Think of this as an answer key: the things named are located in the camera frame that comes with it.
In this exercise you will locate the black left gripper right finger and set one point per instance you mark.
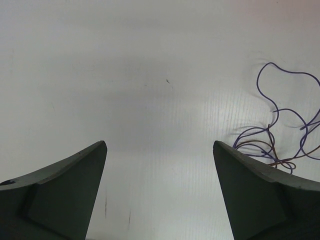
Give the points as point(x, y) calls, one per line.
point(265, 203)

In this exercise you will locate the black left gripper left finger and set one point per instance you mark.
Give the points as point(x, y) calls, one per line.
point(55, 202)

